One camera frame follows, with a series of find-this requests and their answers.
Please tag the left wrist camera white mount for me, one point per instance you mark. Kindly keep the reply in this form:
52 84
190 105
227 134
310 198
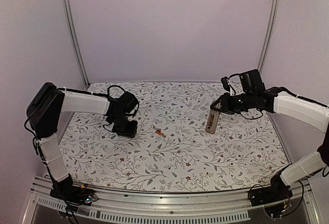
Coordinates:
132 114

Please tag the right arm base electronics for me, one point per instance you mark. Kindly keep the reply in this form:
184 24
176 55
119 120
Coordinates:
274 199

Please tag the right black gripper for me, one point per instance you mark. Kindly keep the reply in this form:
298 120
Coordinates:
226 103

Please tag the left aluminium frame post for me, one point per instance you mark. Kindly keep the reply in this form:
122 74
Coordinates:
75 42

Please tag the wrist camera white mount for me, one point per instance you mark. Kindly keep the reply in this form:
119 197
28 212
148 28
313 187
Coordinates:
227 86
132 114

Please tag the front aluminium rail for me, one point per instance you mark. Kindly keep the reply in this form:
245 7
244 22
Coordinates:
125 206

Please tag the aluminium frame post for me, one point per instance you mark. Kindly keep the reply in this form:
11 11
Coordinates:
75 42
268 35

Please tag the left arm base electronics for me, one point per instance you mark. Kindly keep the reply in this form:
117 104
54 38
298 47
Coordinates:
78 195

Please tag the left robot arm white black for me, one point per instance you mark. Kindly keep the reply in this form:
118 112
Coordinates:
43 114

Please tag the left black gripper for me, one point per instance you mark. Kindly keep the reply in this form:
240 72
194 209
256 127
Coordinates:
130 133

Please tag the orange battery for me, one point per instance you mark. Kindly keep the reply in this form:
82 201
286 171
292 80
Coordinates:
159 132

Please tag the floral patterned table mat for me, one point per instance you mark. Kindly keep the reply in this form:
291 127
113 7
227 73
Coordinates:
245 149

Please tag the right aluminium frame post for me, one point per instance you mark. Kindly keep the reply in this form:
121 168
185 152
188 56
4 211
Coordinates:
268 35

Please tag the grey white remote control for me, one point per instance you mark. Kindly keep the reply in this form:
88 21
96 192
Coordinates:
212 121

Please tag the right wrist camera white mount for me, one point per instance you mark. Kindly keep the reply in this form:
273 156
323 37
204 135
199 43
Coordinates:
227 86

